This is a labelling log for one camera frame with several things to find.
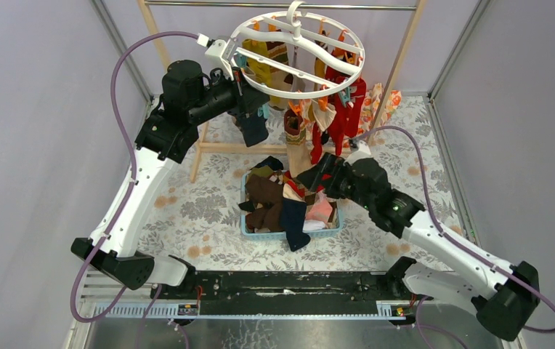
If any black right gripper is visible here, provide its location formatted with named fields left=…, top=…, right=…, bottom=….
left=296, top=152, right=373, bottom=211

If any dark navy sock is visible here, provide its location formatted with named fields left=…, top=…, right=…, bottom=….
left=237, top=113, right=269, bottom=148

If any white round clip hanger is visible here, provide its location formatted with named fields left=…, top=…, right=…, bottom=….
left=230, top=12, right=362, bottom=99

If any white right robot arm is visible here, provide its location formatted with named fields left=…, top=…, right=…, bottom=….
left=296, top=153, right=540, bottom=341

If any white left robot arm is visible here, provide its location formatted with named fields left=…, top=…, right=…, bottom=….
left=71, top=60, right=270, bottom=299

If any teal plastic clip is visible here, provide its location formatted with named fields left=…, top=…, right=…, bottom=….
left=258, top=103, right=271, bottom=119

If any yellow hanging sock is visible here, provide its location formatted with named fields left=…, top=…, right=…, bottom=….
left=242, top=39, right=272, bottom=87

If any striped beige hanging sock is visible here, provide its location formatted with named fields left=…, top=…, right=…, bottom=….
left=283, top=109, right=312, bottom=178

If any navy blue sock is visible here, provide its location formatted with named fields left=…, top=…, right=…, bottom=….
left=280, top=198, right=311, bottom=252

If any wooden clothes rack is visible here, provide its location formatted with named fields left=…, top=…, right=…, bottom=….
left=137, top=1, right=427, bottom=182

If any brown sock in basket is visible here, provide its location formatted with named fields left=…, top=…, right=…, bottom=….
left=245, top=174, right=284, bottom=232

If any red hanging sock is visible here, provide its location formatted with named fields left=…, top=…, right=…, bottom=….
left=310, top=78, right=367, bottom=164

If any floral orange cloth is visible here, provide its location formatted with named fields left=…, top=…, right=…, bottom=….
left=301, top=83, right=402, bottom=145

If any blue plastic sock basket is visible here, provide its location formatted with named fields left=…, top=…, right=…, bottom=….
left=240, top=169, right=346, bottom=242

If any floral grey table mat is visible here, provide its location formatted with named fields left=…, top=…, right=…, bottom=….
left=139, top=95, right=473, bottom=271

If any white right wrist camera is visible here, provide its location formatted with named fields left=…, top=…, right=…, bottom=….
left=346, top=138, right=372, bottom=164

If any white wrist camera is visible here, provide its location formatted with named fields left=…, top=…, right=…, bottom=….
left=196, top=33, right=238, bottom=81
left=346, top=138, right=372, bottom=164

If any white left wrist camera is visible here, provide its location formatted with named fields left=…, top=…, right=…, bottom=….
left=196, top=33, right=238, bottom=81

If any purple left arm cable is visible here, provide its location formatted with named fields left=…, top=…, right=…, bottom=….
left=69, top=31, right=201, bottom=349

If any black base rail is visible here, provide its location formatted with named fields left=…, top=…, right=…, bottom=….
left=150, top=270, right=422, bottom=316

